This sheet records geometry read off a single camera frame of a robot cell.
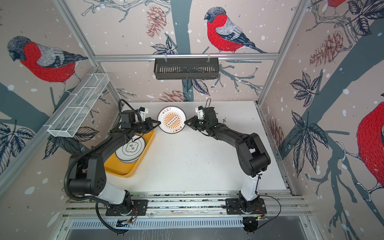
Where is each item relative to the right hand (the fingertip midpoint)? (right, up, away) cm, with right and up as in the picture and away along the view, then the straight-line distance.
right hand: (184, 124), depth 88 cm
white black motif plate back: (-33, -17, +1) cm, 37 cm away
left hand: (-14, +1, -3) cm, 14 cm away
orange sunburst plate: (-7, +3, +2) cm, 8 cm away
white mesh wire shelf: (-55, +2, -17) cm, 58 cm away
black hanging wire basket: (0, +39, +18) cm, 44 cm away
